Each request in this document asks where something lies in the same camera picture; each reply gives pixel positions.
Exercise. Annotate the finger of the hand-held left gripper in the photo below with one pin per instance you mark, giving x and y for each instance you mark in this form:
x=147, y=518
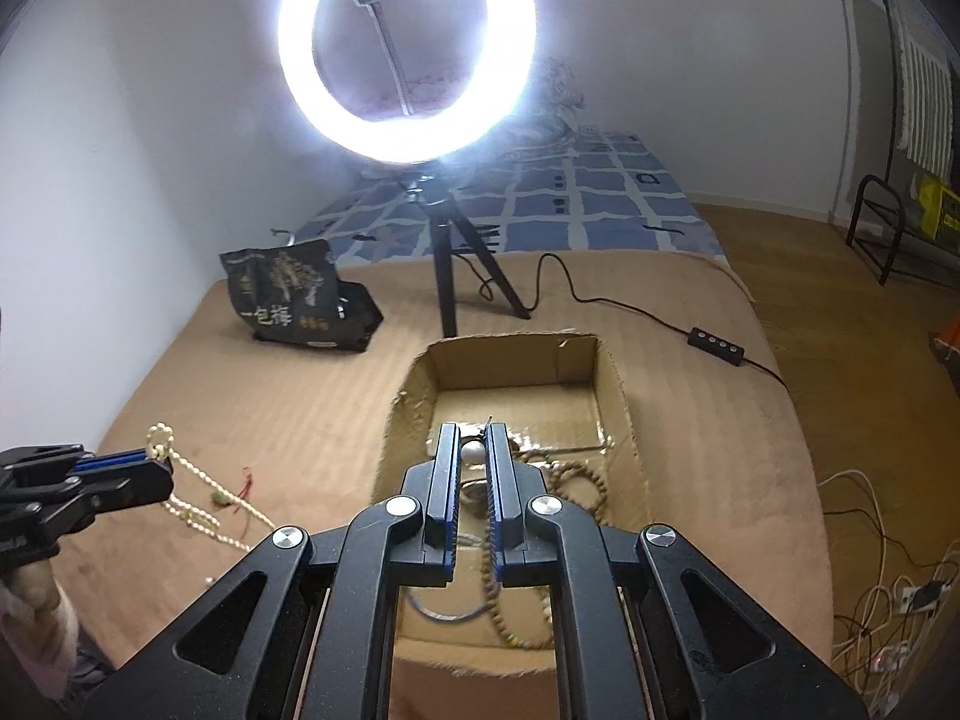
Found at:
x=135, y=480
x=45, y=457

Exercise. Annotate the pearl earring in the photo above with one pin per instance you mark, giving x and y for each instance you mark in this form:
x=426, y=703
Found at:
x=472, y=454

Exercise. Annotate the white knitted garment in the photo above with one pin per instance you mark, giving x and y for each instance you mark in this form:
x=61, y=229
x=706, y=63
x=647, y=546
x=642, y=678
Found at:
x=922, y=90

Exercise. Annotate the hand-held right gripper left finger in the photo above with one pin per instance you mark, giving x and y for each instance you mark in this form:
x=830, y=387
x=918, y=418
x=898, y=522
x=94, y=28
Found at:
x=442, y=495

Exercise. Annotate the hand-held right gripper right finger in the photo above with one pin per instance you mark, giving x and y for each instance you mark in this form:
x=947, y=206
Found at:
x=501, y=495

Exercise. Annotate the orange box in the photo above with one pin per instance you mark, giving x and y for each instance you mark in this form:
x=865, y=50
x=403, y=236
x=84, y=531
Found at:
x=949, y=352

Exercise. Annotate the black snack bag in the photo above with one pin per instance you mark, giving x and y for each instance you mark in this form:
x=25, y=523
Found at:
x=300, y=292

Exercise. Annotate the silver bangle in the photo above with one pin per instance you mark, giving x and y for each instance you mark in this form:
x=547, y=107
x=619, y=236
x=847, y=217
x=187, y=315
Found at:
x=442, y=617

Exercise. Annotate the folded floral quilt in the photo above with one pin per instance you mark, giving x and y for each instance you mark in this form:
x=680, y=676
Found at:
x=559, y=97

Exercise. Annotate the black metal garment rack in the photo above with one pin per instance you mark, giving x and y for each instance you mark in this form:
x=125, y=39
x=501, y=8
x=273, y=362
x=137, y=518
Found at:
x=870, y=187

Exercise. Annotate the blue patterned bedsheet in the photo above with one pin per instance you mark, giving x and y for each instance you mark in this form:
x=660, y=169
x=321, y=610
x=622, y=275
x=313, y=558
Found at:
x=600, y=195

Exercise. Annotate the cardboard box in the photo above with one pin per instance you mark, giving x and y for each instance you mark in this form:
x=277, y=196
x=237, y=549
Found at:
x=517, y=367

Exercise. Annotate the person's left forearm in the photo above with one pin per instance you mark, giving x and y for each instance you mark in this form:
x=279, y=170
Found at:
x=37, y=630

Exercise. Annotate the yellow box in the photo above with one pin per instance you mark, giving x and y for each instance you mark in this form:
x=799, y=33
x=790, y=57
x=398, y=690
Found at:
x=937, y=206

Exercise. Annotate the white power strip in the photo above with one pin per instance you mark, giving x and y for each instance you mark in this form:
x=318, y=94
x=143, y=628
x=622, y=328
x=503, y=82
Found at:
x=924, y=596

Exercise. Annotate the black tripod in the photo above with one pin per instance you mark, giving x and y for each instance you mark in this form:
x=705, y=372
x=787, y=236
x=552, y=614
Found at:
x=446, y=277

